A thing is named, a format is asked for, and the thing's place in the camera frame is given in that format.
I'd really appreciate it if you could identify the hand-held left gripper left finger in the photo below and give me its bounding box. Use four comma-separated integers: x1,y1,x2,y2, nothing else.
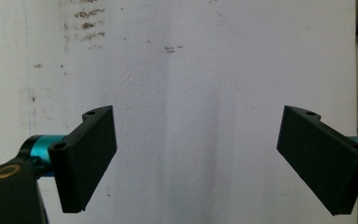
48,105,118,214

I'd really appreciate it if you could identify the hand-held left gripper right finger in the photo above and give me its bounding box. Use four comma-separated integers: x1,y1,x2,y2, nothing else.
276,105,358,217

